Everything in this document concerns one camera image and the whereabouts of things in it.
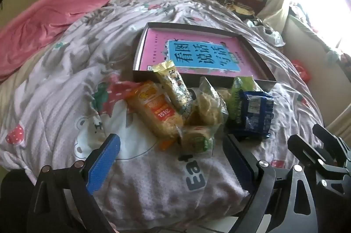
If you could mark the orange cracker packet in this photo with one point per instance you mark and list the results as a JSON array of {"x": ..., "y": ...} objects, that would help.
[{"x": 153, "y": 109}]

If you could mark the light green snack packet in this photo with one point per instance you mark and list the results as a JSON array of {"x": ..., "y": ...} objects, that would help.
[{"x": 235, "y": 98}]

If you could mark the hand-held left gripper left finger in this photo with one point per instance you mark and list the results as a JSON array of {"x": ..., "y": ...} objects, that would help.
[{"x": 104, "y": 161}]

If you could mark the pink book with blue label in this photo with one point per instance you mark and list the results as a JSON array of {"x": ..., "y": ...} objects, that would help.
[{"x": 159, "y": 43}]

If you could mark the pink blanket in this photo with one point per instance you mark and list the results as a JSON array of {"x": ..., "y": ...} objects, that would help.
[{"x": 41, "y": 19}]

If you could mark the small green-label cake packet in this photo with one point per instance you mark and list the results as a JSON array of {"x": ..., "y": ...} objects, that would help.
[{"x": 196, "y": 139}]

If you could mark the white plastic bag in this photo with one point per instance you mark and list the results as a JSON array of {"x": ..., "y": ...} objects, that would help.
[{"x": 274, "y": 36}]

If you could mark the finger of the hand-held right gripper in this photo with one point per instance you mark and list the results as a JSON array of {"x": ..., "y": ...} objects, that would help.
[
  {"x": 329, "y": 137},
  {"x": 304, "y": 150}
]

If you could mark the blue cookie packet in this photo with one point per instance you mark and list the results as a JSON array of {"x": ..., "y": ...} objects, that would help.
[{"x": 255, "y": 115}]

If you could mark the red plastic bag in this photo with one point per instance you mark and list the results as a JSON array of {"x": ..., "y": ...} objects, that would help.
[{"x": 301, "y": 71}]

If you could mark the printed strawberry quilt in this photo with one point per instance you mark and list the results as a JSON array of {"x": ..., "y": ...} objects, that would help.
[{"x": 68, "y": 62}]

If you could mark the yellow snack bar packet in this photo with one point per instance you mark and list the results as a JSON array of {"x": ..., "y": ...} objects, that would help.
[{"x": 172, "y": 84}]

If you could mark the clear pastry bag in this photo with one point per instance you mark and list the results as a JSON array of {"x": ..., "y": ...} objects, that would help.
[{"x": 208, "y": 109}]

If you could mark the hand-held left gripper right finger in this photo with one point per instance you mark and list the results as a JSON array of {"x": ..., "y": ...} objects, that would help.
[{"x": 238, "y": 164}]

